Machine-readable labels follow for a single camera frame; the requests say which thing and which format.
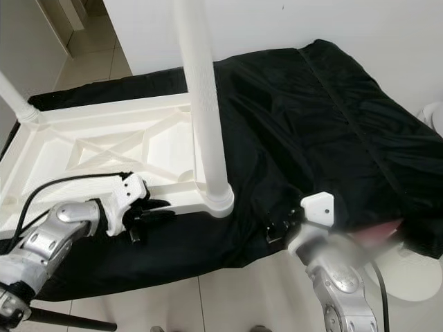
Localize black cloth table cover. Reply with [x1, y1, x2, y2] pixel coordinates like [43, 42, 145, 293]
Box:
[0, 39, 443, 302]

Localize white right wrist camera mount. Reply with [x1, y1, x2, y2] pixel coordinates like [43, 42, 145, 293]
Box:
[289, 192, 337, 253]

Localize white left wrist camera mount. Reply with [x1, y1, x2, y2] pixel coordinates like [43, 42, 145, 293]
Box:
[107, 173, 150, 236]

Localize white round stool base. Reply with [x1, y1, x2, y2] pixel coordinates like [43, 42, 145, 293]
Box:
[377, 242, 443, 302]

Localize pink stool seat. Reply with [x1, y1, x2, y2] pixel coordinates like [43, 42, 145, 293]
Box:
[353, 221, 406, 247]

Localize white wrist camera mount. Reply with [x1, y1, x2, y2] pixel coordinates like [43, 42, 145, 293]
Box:
[107, 173, 150, 236]
[289, 192, 337, 253]

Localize white plastic table top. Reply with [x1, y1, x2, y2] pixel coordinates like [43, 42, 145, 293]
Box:
[0, 93, 236, 239]

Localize white door frame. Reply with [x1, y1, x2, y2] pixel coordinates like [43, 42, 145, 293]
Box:
[38, 0, 85, 46]

